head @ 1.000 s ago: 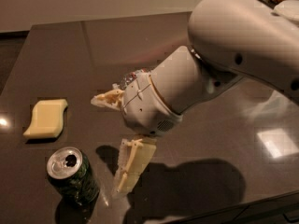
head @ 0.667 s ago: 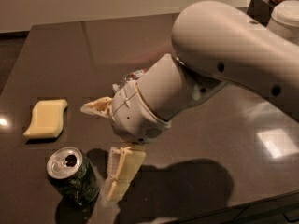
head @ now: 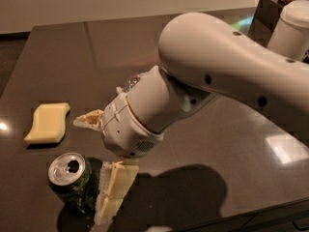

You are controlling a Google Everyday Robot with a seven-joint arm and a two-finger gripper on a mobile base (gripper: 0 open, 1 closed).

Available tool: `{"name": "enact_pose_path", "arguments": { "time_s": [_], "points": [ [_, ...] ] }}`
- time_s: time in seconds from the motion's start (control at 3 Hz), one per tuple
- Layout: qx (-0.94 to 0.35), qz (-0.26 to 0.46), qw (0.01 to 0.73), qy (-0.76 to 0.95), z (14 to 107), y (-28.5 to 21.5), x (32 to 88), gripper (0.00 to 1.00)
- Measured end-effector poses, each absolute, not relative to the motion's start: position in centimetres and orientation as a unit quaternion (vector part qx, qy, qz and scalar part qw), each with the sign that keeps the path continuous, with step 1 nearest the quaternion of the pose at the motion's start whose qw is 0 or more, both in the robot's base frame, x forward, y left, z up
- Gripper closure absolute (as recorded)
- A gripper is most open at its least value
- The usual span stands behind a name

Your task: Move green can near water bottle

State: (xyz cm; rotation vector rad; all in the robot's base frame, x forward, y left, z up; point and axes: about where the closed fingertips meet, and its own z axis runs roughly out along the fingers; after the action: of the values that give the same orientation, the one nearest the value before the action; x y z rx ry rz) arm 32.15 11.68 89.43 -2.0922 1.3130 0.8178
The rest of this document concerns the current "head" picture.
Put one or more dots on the green soda can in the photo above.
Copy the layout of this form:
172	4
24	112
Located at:
71	177

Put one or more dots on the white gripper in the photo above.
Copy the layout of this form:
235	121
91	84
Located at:
125	129

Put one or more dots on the dark box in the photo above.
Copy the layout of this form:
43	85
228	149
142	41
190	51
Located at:
264	21

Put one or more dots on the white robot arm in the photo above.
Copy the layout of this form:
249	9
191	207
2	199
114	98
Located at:
202	58

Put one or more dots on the yellow sponge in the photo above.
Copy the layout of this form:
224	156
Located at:
49	123

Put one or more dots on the clear plastic water bottle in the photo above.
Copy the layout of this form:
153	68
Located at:
129	83

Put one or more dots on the white lidded container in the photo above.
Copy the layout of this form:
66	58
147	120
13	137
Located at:
290	37

